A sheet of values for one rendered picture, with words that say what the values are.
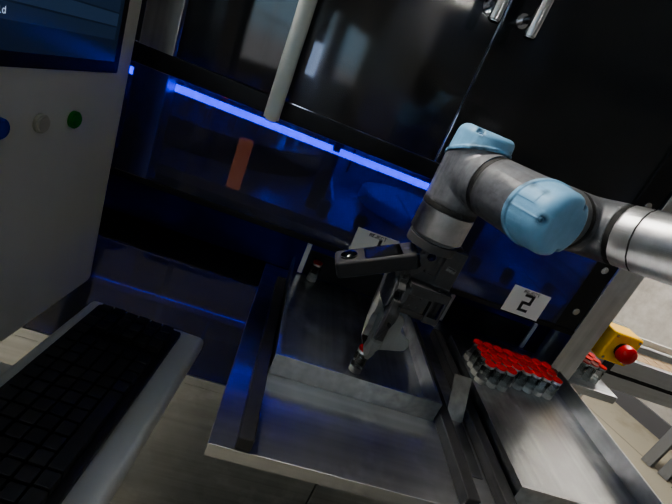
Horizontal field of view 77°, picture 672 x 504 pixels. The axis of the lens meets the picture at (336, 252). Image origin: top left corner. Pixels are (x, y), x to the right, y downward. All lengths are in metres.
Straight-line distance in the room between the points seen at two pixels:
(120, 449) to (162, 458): 0.60
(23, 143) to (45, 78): 0.07
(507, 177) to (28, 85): 0.52
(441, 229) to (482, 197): 0.08
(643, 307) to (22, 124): 3.61
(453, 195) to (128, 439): 0.50
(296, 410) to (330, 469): 0.09
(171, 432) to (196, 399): 0.12
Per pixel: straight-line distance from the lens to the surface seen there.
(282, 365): 0.62
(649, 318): 3.70
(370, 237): 0.80
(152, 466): 1.23
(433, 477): 0.63
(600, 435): 0.94
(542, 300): 0.96
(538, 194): 0.48
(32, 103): 0.58
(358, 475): 0.57
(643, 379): 1.38
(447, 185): 0.56
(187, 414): 1.08
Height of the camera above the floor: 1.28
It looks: 21 degrees down
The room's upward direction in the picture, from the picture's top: 23 degrees clockwise
